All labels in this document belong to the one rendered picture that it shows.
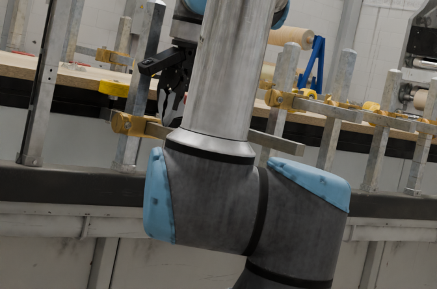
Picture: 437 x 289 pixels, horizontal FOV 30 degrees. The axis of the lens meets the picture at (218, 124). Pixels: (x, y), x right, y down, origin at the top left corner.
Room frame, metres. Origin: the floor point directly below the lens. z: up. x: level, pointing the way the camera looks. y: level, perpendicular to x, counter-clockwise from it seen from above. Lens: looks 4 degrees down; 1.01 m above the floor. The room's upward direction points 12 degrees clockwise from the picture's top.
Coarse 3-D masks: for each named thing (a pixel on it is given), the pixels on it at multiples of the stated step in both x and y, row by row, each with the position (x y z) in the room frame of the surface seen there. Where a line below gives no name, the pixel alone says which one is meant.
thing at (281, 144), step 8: (248, 136) 2.08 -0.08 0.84; (256, 136) 2.06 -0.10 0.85; (264, 136) 2.04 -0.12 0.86; (272, 136) 2.02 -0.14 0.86; (264, 144) 2.04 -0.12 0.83; (272, 144) 2.02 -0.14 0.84; (280, 144) 2.00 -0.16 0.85; (288, 144) 1.98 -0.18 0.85; (296, 144) 1.96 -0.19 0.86; (304, 144) 1.98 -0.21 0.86; (288, 152) 1.97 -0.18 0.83; (296, 152) 1.96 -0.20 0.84
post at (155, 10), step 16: (144, 16) 1.99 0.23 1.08; (160, 16) 1.98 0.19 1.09; (144, 32) 1.98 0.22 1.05; (160, 32) 1.99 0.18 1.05; (144, 48) 1.97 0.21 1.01; (144, 80) 1.98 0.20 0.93; (128, 96) 1.99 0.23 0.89; (144, 96) 1.98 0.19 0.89; (128, 112) 1.98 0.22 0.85; (128, 144) 1.97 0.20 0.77; (128, 160) 1.98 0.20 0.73
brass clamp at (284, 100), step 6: (270, 90) 2.30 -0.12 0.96; (276, 90) 2.30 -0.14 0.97; (270, 96) 2.30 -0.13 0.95; (276, 96) 2.28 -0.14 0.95; (282, 96) 2.29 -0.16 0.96; (288, 96) 2.31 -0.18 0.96; (294, 96) 2.33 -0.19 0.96; (300, 96) 2.35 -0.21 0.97; (306, 96) 2.36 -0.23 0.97; (270, 102) 2.30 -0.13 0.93; (276, 102) 2.29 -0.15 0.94; (282, 102) 2.30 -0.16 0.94; (288, 102) 2.31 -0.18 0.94; (282, 108) 2.30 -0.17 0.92; (288, 108) 2.32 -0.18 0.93; (294, 108) 2.33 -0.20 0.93
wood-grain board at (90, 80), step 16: (0, 64) 1.95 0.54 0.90; (16, 64) 2.06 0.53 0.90; (32, 64) 2.22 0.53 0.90; (32, 80) 2.02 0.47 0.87; (64, 80) 2.08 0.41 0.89; (80, 80) 2.11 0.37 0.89; (96, 80) 2.14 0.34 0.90; (128, 80) 2.52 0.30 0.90; (256, 112) 2.55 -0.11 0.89; (288, 112) 2.67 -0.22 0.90; (352, 128) 2.88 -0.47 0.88; (368, 128) 2.94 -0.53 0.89
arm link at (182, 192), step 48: (240, 0) 1.28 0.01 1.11; (240, 48) 1.28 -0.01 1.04; (192, 96) 1.30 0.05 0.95; (240, 96) 1.29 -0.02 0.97; (192, 144) 1.26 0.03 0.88; (240, 144) 1.29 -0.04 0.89; (144, 192) 1.37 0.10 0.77; (192, 192) 1.26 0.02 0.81; (240, 192) 1.28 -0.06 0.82; (192, 240) 1.28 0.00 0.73; (240, 240) 1.28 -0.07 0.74
